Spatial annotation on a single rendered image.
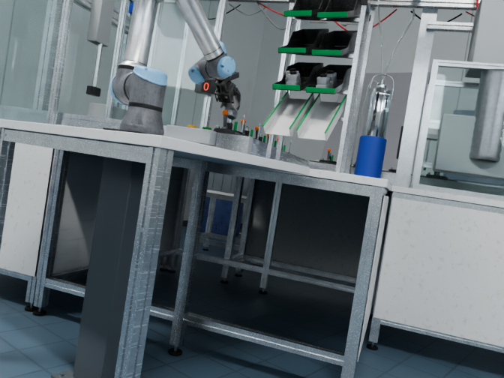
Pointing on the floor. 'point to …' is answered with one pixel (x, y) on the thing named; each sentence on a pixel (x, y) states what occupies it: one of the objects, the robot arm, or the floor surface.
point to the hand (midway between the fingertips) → (232, 106)
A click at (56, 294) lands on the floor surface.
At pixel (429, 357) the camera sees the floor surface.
